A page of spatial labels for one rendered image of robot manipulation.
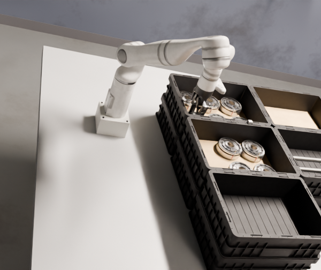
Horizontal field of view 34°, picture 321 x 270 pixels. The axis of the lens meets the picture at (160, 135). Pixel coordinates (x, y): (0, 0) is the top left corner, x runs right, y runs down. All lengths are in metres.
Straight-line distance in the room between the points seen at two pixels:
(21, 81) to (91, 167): 1.67
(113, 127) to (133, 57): 0.35
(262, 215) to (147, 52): 0.72
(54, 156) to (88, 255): 0.46
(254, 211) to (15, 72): 2.21
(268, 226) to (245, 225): 0.09
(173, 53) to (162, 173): 0.53
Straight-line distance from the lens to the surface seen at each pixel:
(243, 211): 1.96
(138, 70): 2.10
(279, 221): 2.00
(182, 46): 1.82
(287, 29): 4.56
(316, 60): 4.84
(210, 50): 1.74
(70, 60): 2.63
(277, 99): 2.60
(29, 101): 3.47
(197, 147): 1.97
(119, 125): 2.19
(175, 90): 2.22
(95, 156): 2.11
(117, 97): 2.14
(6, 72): 3.70
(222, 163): 2.11
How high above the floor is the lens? 2.07
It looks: 36 degrees down
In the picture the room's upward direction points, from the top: 22 degrees clockwise
